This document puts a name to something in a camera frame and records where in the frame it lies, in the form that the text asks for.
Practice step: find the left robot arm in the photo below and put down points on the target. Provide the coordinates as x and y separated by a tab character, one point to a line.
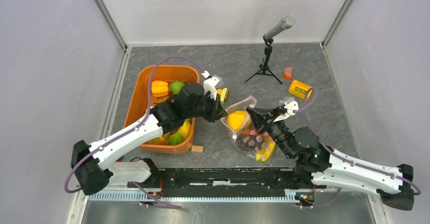
93	164

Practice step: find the black microphone tripod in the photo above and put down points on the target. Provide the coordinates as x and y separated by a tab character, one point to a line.
264	68

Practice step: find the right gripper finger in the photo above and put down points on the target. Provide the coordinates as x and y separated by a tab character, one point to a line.
280	110
259	116

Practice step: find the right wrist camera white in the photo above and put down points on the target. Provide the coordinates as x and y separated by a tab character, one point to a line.
288	106

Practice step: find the yellow banana bunch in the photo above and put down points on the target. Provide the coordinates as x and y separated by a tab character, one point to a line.
265	152

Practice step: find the orange spiky fruit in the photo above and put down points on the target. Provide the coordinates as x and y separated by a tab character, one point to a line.
161	140

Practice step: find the grey microphone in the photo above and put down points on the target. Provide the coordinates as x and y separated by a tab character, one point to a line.
286	23

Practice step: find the multicolour toy brick stack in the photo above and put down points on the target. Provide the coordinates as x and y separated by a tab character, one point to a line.
223	93

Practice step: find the yellow pear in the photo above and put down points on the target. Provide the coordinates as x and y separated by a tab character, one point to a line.
185	130

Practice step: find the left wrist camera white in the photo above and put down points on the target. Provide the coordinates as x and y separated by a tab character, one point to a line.
211	83

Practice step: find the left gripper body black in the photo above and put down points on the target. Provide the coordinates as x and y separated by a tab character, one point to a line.
207	107

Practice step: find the green leafy vegetable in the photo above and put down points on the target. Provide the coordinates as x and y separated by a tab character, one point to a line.
176	86

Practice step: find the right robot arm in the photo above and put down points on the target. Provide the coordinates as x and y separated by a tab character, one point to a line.
319	164

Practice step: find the yellow toy brick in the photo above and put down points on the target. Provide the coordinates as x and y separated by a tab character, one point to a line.
300	89

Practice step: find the clear zip top bag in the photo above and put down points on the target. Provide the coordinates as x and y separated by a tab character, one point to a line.
242	105

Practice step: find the yellow bell pepper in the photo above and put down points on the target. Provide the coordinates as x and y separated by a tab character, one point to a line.
238	119

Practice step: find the orange plastic bin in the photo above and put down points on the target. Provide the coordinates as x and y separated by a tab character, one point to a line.
139	102

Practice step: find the orange carrot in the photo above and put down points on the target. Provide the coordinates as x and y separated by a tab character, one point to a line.
253	132

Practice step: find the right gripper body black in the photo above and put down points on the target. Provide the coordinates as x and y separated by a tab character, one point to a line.
279	133

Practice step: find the wooden block near bin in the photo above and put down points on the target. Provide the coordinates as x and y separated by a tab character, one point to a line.
197	149

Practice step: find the green star fruit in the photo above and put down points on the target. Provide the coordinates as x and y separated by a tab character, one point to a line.
175	139

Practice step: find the dark grape bunch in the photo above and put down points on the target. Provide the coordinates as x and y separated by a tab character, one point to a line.
249	143

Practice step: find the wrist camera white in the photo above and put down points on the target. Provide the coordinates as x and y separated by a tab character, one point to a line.
211	83
288	106

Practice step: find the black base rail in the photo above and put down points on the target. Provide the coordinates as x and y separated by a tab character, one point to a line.
226	184

